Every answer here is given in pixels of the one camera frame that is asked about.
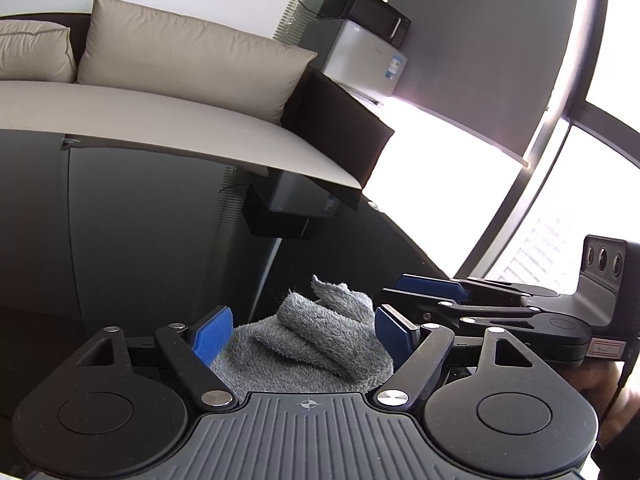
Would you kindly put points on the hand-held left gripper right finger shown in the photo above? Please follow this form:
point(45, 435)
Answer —
point(392, 332)

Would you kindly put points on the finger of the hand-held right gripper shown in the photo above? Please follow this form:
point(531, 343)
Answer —
point(415, 301)
point(430, 285)

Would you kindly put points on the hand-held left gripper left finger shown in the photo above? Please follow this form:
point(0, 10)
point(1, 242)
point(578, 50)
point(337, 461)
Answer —
point(216, 331)

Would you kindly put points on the grey towel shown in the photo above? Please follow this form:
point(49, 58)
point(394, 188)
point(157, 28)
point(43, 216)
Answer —
point(310, 340)

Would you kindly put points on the person's right hand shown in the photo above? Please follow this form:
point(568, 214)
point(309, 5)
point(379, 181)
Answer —
point(602, 381)

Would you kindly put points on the beige and brown sofa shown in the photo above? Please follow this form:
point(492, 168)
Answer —
point(150, 110)

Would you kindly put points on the silver mini fridge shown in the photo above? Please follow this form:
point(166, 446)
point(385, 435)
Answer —
point(360, 57)

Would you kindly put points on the grey roller blind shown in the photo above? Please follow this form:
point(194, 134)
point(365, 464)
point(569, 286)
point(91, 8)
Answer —
point(475, 45)

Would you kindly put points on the large beige cushion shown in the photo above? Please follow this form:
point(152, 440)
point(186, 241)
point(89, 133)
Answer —
point(190, 55)

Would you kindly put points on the black microwave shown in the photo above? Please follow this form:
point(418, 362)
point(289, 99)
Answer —
point(365, 12)

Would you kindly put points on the small beige cushion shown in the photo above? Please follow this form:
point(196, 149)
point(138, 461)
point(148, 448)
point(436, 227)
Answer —
point(35, 52)

